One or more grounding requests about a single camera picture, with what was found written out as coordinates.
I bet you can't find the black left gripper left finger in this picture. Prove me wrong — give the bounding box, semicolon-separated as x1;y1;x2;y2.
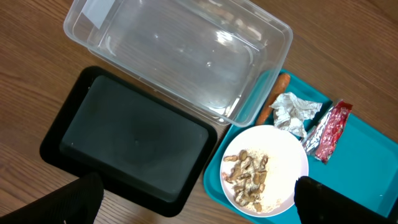
1;173;104;224

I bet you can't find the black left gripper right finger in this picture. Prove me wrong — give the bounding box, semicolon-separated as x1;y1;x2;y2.
294;176;392;224

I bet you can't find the red foil snack wrapper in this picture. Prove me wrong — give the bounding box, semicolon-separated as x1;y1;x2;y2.
301;100;353;164

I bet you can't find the white paper napkin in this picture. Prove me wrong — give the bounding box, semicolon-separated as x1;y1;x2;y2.
270;92;323;138

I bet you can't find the white plate with food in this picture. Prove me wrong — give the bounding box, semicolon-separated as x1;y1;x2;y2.
220;125;309;218

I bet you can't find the peanut shells and rice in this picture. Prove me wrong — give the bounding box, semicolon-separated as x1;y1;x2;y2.
221;149;269;213

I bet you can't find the black tray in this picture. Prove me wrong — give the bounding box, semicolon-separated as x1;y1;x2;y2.
40;66;218;217

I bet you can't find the orange carrot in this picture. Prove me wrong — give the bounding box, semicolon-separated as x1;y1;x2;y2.
254;73;290;126

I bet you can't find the clear plastic bin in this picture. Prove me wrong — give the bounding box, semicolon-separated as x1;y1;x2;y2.
63;0;293;127

